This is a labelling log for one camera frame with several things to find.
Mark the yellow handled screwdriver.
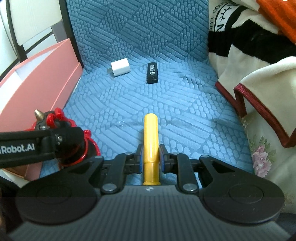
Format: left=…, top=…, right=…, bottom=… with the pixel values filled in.
left=143, top=113, right=160, bottom=186

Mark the black lighter with print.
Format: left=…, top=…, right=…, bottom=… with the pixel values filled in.
left=147, top=62, right=158, bottom=84

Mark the blue textured sofa cushion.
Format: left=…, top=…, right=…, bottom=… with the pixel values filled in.
left=63, top=1, right=253, bottom=172

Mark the pink storage box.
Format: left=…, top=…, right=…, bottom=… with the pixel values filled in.
left=0, top=38, right=84, bottom=181

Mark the small white charger cube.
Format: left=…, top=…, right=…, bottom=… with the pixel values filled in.
left=107, top=58, right=130, bottom=77

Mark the white black folding chair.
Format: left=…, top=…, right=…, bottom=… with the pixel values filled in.
left=1, top=1, right=73, bottom=79

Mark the black white cream blanket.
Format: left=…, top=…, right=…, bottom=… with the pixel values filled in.
left=208, top=1, right=295, bottom=213

